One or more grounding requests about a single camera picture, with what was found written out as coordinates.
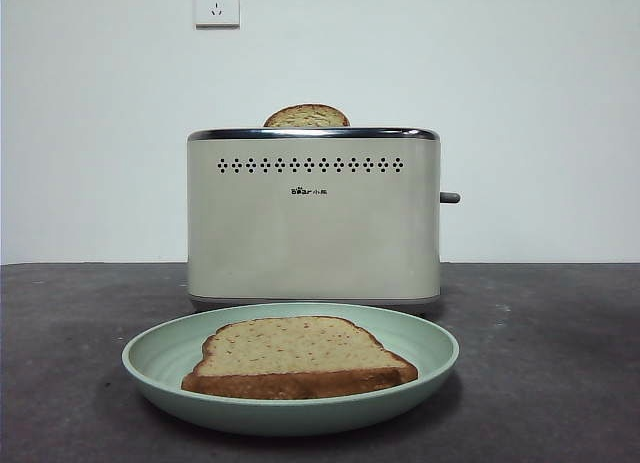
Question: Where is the square toast bread slice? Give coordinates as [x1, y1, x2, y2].
[180, 315, 420, 400]

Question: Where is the pale green plate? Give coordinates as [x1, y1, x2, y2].
[121, 301, 460, 438]

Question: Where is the cream toaster with chrome top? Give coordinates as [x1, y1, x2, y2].
[186, 126, 442, 317]

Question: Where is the white wall socket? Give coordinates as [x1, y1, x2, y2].
[193, 0, 241, 30]

